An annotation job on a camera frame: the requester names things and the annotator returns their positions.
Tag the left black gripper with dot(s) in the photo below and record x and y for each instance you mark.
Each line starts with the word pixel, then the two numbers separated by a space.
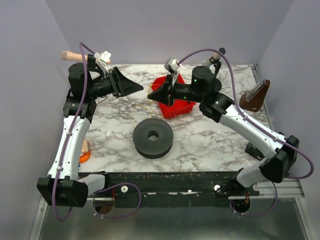
pixel 116 83

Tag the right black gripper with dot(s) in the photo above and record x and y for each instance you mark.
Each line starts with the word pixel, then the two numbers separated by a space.
pixel 170 91

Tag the grey cable spool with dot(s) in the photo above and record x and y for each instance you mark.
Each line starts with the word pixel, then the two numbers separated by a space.
pixel 153 138

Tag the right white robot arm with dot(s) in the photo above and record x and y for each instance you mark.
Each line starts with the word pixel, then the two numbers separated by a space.
pixel 277 150

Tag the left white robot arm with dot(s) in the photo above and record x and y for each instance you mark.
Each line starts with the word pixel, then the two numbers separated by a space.
pixel 62 186

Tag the red plastic bin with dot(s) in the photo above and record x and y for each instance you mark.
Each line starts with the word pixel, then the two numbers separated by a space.
pixel 179 107

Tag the silver microphone on stand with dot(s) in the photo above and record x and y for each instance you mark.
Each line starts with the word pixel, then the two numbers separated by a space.
pixel 214 60

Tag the beige microphone on stand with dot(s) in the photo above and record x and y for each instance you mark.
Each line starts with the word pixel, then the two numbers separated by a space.
pixel 71 56

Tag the orange tape dispenser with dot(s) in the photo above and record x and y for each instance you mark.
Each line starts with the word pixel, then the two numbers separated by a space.
pixel 85 152

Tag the brown wooden metronome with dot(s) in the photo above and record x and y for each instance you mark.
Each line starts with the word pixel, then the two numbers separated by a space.
pixel 253 99

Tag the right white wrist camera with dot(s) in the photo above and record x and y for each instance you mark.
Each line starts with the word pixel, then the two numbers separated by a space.
pixel 172 66

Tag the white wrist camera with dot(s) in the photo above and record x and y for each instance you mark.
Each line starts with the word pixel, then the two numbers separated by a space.
pixel 102 60
pixel 172 66

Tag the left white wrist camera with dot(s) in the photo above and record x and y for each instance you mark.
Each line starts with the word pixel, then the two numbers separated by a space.
pixel 102 60

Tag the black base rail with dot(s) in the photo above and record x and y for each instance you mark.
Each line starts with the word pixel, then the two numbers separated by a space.
pixel 171 189

